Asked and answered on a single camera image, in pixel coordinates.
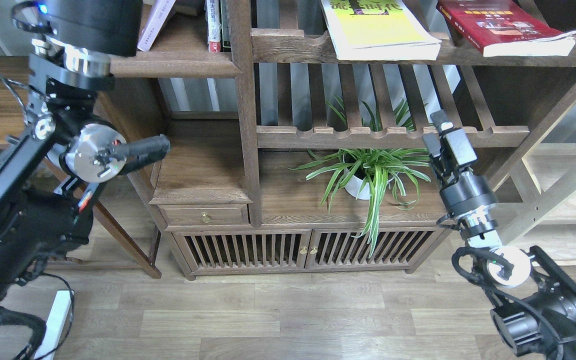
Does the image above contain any dark upright book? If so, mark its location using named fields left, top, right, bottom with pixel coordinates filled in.
left=219, top=0, right=232, bottom=53

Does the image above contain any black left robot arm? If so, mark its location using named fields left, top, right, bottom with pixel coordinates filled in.
left=0, top=0, right=170, bottom=360

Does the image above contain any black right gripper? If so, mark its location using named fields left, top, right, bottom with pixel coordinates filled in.
left=422, top=110, right=498, bottom=236

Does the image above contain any red white upright book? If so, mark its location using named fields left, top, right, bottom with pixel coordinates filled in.
left=205, top=0, right=222, bottom=53

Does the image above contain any white plant pot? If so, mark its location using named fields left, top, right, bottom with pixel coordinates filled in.
left=342, top=156, right=394, bottom=200

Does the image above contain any green spider plant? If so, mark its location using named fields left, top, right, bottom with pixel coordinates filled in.
left=288, top=95, right=475, bottom=259

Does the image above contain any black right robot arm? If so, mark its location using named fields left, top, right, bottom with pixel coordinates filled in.
left=423, top=111, right=576, bottom=360

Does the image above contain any yellow green book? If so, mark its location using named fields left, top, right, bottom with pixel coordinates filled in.
left=320, top=0, right=441, bottom=61

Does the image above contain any white floor bar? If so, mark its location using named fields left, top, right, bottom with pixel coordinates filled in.
left=34, top=289, right=74, bottom=360

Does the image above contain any dark wooden bookshelf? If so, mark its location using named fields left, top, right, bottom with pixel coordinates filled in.
left=95, top=0, right=576, bottom=280

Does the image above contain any purple white book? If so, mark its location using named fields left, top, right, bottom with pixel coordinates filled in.
left=137, top=0, right=176, bottom=51

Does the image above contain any brass drawer knob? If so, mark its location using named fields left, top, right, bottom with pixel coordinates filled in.
left=201, top=212, right=211, bottom=224

